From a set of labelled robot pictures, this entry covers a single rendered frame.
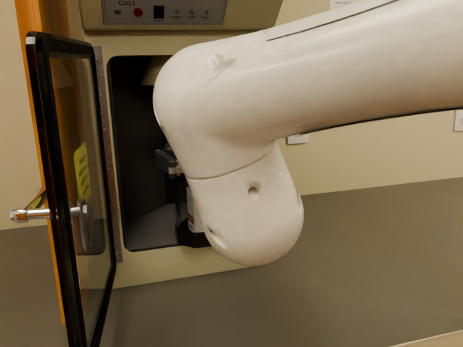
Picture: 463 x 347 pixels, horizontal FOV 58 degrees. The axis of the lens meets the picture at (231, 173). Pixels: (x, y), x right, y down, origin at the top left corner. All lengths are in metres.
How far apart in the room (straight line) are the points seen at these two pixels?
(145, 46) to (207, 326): 0.48
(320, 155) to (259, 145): 0.99
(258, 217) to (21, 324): 0.53
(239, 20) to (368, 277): 0.54
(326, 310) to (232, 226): 0.40
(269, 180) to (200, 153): 0.07
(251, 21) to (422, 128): 0.95
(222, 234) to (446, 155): 1.33
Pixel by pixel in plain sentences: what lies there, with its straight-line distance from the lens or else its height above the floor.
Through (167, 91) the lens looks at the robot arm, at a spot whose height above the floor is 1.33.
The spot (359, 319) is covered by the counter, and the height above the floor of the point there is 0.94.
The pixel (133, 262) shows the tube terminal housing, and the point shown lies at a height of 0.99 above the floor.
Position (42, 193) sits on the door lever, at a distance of 0.56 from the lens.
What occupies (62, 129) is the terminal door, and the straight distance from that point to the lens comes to 0.49.
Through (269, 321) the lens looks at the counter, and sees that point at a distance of 0.73.
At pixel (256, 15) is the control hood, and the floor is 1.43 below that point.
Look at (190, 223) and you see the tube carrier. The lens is 0.77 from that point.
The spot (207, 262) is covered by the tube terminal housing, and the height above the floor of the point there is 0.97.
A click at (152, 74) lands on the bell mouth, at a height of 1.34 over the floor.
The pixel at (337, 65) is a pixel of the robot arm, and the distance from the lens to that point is 0.31.
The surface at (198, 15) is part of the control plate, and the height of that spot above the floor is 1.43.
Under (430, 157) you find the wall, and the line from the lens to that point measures 1.62.
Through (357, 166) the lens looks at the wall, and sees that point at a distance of 1.45.
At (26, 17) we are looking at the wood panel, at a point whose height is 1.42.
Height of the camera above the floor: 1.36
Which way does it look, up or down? 15 degrees down
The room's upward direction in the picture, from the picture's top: 1 degrees counter-clockwise
